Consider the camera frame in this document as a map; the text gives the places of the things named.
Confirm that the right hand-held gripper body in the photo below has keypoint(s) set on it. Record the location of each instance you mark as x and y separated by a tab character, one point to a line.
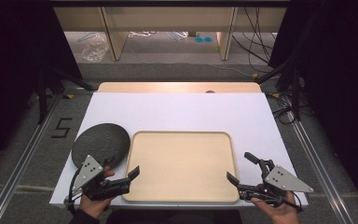
281	181

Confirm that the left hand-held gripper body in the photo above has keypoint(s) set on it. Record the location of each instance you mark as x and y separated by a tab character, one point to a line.
88	172

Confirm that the black round plate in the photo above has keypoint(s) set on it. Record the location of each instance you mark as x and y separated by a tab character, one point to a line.
101	143

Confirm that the person's right hand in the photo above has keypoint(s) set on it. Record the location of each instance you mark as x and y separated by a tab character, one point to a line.
279	214

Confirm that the person's left hand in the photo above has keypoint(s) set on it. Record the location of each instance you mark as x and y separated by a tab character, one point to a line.
94	206

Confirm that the beige rectangular tray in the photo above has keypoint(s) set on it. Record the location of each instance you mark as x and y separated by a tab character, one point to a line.
181	166

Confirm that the person's dark lap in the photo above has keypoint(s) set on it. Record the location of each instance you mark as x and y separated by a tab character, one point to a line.
174	217

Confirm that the black metal stand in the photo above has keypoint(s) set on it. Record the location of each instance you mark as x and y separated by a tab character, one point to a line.
293	90
43	93

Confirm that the white table cover board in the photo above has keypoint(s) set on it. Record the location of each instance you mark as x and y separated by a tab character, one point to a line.
183	110

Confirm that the clear plastic bag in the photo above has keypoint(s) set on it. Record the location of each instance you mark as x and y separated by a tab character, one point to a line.
94	49

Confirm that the black curtain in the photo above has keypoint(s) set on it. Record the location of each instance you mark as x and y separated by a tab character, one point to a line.
15	62
341	77

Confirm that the blue round disc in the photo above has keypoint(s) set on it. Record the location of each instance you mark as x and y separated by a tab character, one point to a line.
208	39
199	39

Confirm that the aluminium floor rail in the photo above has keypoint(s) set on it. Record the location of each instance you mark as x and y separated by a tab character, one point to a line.
18	161
318	168

